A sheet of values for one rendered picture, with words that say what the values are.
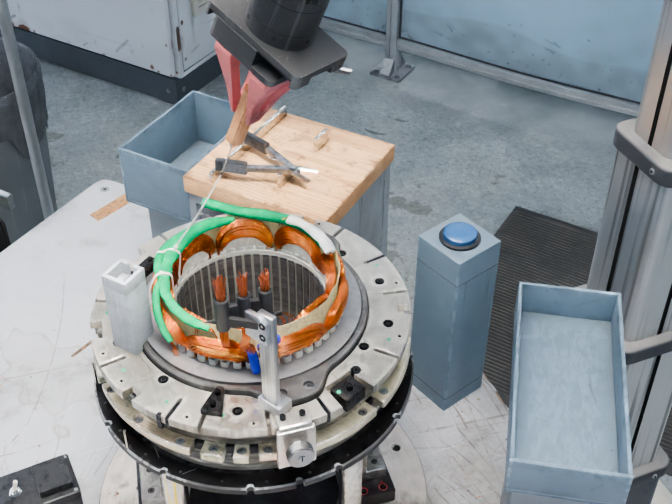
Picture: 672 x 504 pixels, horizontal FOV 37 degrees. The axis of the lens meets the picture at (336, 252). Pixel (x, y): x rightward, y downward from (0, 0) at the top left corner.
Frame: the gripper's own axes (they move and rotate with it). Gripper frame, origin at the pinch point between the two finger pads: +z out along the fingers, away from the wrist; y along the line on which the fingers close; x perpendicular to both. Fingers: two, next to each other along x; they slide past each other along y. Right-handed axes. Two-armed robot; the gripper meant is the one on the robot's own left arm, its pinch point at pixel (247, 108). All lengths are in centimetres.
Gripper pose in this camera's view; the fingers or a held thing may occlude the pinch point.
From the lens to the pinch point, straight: 85.9
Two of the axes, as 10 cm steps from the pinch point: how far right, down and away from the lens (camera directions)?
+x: 6.2, -4.3, 6.6
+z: -3.4, 6.1, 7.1
